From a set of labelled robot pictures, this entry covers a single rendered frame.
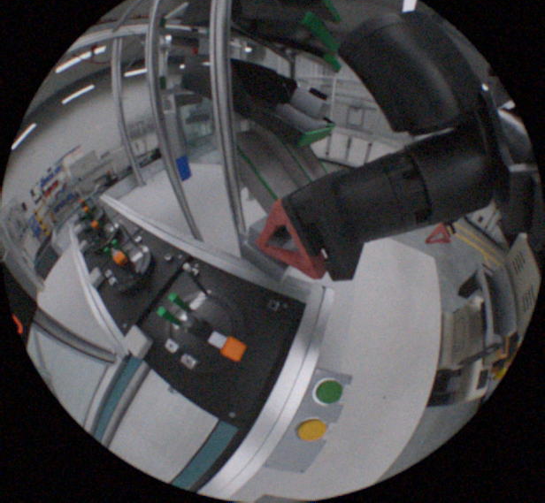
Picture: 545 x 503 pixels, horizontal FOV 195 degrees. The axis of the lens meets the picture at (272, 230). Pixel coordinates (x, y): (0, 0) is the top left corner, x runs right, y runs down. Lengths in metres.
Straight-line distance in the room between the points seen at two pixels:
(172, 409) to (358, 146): 4.17
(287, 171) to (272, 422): 0.48
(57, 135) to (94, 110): 2.32
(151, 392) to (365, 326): 0.49
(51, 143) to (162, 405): 10.86
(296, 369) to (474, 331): 0.63
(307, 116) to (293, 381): 0.39
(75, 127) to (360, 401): 11.06
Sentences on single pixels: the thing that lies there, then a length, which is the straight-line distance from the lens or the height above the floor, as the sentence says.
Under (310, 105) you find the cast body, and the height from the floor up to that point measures 1.24.
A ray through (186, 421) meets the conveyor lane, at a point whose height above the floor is 0.92.
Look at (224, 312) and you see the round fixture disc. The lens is 0.27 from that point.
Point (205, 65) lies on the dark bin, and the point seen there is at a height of 1.32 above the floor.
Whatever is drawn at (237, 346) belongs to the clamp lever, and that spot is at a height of 1.07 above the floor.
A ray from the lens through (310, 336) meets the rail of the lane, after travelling 0.30.
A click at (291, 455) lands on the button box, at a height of 0.96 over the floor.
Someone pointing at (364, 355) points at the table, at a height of 0.86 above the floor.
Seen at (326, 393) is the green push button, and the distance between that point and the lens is 0.28.
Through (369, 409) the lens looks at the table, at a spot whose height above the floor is 0.86.
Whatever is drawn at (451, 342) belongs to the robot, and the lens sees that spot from 0.77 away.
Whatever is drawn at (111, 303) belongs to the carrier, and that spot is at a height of 0.97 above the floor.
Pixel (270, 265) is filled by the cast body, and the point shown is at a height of 1.08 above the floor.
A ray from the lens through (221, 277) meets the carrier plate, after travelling 0.32.
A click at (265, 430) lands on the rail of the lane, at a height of 0.95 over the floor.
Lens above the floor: 1.24
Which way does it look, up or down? 44 degrees down
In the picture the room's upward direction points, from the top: straight up
